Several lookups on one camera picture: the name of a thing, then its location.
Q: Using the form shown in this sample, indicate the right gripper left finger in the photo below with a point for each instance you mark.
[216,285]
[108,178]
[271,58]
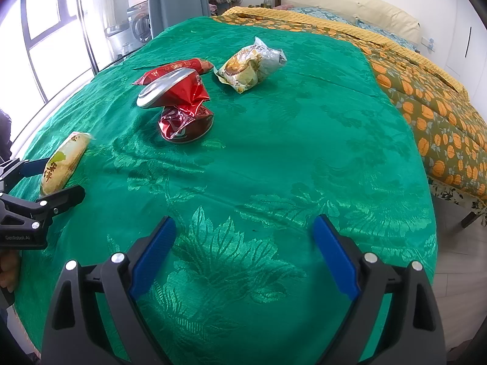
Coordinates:
[125,278]

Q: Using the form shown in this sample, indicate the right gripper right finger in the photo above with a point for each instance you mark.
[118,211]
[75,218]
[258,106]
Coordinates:
[361,277]

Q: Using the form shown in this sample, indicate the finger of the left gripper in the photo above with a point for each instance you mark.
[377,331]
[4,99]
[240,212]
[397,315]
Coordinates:
[15,170]
[14,209]

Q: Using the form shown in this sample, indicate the yellow rice cracker packet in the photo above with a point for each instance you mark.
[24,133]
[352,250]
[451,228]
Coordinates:
[61,165]

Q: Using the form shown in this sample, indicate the crushed red soda can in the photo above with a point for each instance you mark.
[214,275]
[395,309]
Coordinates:
[181,96]

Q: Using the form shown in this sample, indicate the red snack wrapper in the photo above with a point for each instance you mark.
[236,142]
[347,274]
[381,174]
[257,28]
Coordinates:
[200,65]

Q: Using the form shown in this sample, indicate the person left hand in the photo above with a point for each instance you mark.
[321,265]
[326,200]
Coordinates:
[10,262]

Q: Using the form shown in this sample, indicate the green satin bedspread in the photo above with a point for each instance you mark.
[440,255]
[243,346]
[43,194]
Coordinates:
[244,283]

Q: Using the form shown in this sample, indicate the orange floral quilt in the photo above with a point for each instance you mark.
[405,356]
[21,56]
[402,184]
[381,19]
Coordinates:
[449,132]

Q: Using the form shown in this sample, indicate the washing machine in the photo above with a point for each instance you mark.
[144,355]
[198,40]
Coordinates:
[138,17]

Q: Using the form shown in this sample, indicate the silver yellow snack bag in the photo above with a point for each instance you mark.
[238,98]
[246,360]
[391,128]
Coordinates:
[250,66]

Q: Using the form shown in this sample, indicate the beige headboard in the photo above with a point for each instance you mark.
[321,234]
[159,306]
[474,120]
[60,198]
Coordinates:
[373,12]

